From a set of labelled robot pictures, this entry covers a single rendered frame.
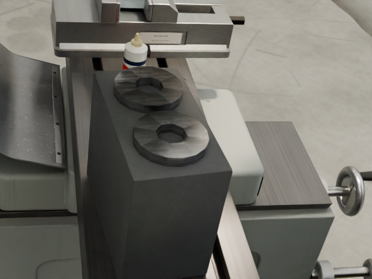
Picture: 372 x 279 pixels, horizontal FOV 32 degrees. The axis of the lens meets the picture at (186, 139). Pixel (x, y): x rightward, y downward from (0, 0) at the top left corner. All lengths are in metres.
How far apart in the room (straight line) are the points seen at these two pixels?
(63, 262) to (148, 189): 0.61
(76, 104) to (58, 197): 0.18
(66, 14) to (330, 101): 1.96
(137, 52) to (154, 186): 0.44
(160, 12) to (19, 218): 0.46
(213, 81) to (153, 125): 2.20
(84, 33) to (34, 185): 0.30
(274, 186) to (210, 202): 0.58
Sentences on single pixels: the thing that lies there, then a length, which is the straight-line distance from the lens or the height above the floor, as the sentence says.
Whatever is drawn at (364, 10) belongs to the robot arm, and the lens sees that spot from 1.06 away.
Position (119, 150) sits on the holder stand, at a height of 1.11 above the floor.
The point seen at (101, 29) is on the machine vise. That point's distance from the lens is 1.24.
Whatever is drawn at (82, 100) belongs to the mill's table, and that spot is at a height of 0.93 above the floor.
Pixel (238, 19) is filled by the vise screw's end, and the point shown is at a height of 0.98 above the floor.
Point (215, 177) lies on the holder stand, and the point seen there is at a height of 1.11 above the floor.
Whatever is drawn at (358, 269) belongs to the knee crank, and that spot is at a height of 0.52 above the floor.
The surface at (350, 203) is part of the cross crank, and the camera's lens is 1.55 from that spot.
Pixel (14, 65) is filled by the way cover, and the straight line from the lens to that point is 1.32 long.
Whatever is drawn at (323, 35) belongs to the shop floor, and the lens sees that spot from 3.57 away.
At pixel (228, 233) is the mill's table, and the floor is 0.93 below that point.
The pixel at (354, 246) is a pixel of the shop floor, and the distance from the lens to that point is 2.36.
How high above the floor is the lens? 1.59
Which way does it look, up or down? 38 degrees down
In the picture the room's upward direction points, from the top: 11 degrees clockwise
